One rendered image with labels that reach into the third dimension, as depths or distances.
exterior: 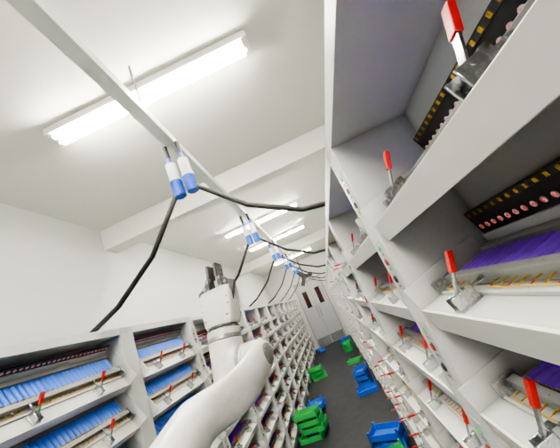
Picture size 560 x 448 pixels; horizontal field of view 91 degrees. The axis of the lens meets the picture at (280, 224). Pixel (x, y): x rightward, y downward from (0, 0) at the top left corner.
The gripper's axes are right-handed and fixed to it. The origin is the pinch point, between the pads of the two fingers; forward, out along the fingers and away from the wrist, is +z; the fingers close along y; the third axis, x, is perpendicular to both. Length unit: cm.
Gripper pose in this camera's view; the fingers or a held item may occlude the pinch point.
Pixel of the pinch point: (213, 272)
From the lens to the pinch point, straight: 80.5
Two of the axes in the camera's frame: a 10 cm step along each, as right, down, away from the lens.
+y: 8.5, -4.3, -3.1
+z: -2.7, -8.5, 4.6
